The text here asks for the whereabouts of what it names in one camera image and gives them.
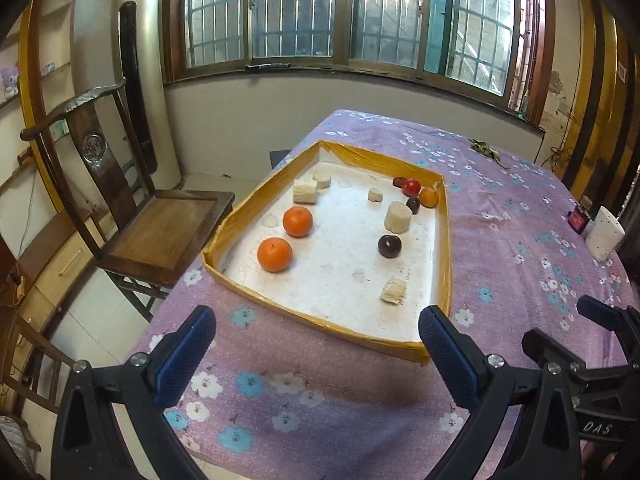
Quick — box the large orange mandarin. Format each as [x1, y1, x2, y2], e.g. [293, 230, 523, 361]
[257, 237, 293, 273]

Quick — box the cream sugarcane block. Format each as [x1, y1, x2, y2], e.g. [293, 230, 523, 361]
[380, 278, 407, 304]

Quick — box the small orange kumquat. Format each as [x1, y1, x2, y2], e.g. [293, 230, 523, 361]
[418, 186, 439, 208]

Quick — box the dark plum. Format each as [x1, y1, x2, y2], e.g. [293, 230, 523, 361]
[406, 196, 421, 214]

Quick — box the dark purple passion fruit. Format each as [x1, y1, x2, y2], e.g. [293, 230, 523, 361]
[378, 234, 402, 259]

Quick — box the large cream sugarcane cylinder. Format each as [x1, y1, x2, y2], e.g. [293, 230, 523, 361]
[384, 202, 413, 234]

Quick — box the red tomato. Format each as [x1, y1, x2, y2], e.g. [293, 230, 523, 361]
[401, 179, 422, 197]

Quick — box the cream sugarcane chunk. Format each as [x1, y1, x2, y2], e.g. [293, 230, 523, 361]
[292, 179, 318, 205]

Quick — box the small cream sugarcane piece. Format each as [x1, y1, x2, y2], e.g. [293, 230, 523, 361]
[312, 170, 332, 190]

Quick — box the tiny cream sugarcane piece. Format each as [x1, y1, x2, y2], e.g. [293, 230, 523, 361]
[368, 188, 383, 203]

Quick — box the right hand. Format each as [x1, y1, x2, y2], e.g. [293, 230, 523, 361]
[582, 442, 617, 480]

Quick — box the white speckled mug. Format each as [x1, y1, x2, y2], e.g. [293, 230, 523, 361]
[585, 206, 625, 262]

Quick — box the dark red jar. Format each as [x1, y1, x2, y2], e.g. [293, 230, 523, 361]
[566, 195, 592, 234]

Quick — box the purple floral tablecloth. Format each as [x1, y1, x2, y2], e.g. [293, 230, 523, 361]
[127, 108, 640, 480]

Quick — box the wooden chair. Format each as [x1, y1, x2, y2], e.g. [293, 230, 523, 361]
[21, 80, 234, 322]

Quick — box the green leafy sprig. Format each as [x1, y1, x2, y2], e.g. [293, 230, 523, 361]
[470, 139, 508, 169]

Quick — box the green bottle on sill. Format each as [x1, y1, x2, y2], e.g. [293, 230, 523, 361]
[518, 90, 529, 120]

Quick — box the yellow cardboard tray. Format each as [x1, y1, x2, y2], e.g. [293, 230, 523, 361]
[203, 141, 452, 363]

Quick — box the dark stool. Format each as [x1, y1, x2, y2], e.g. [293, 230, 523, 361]
[269, 150, 291, 169]

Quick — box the barred window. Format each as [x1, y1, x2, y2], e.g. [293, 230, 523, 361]
[162, 0, 555, 124]

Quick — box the standing air conditioner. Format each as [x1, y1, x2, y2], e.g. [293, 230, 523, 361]
[111, 0, 182, 190]

